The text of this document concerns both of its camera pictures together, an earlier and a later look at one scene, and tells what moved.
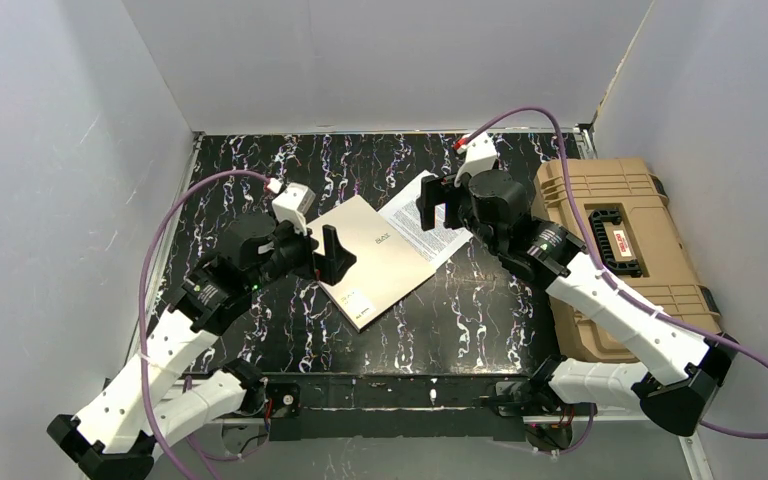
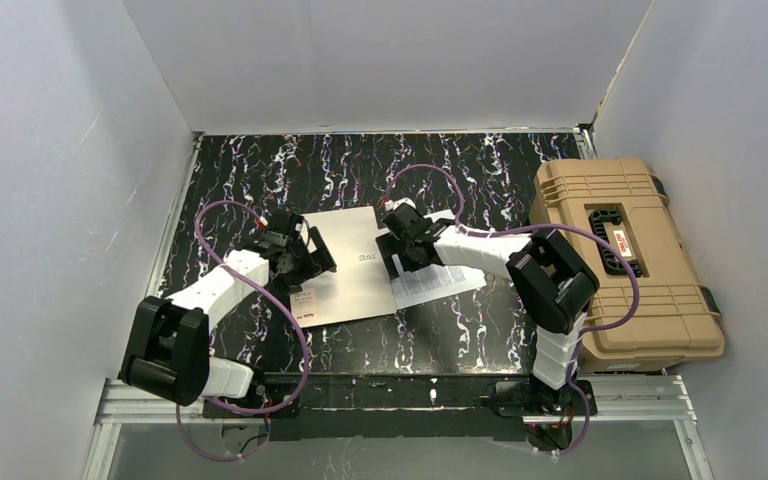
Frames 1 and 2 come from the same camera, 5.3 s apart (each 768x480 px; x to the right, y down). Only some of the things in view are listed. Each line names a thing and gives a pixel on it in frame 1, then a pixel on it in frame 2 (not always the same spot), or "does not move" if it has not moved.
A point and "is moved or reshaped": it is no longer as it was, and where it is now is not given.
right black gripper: (450, 206) → (399, 250)
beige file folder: (386, 268) is moved or reshaped
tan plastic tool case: (634, 240) does not move
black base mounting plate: (400, 406) does not move
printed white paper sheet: (404, 214) is moved or reshaped
